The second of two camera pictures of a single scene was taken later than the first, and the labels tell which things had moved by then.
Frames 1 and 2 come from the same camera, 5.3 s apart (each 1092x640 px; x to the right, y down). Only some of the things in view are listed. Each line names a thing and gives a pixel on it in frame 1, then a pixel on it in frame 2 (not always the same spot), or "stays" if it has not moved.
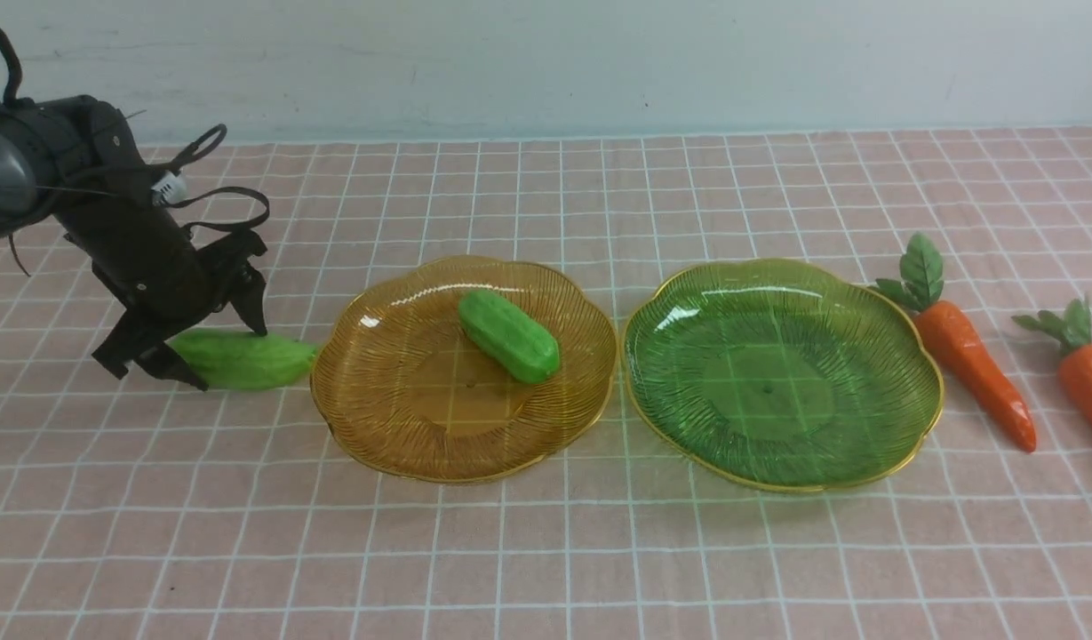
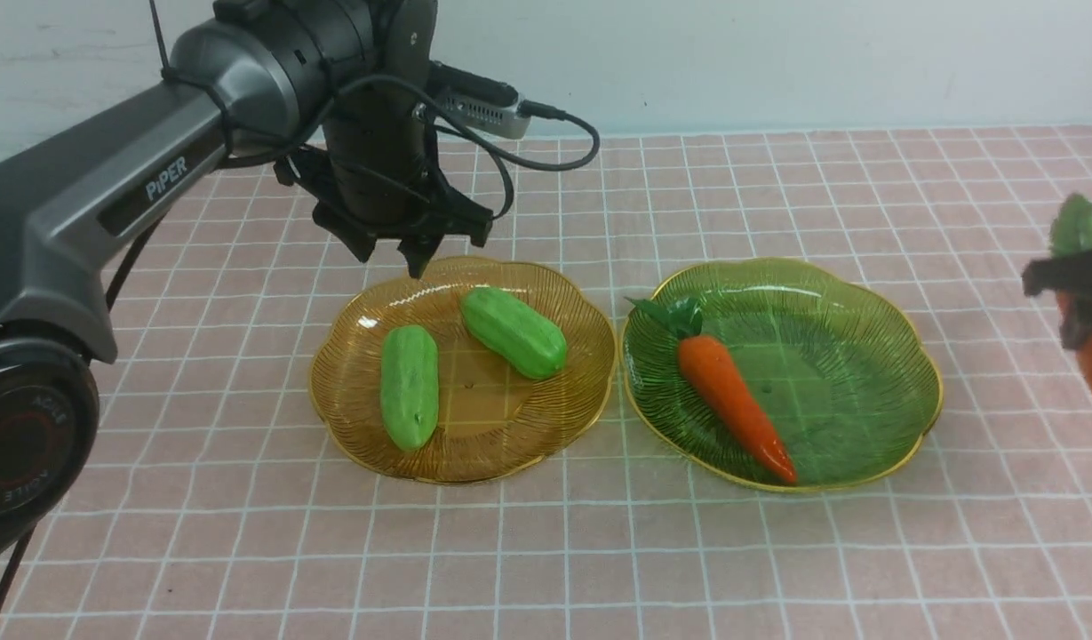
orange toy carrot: (1086, 368) -> (1080, 225)
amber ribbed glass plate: (407, 393) stays
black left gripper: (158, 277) -> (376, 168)
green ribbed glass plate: (778, 376) stays
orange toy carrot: (943, 332) -> (722, 378)
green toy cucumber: (240, 360) -> (410, 386)
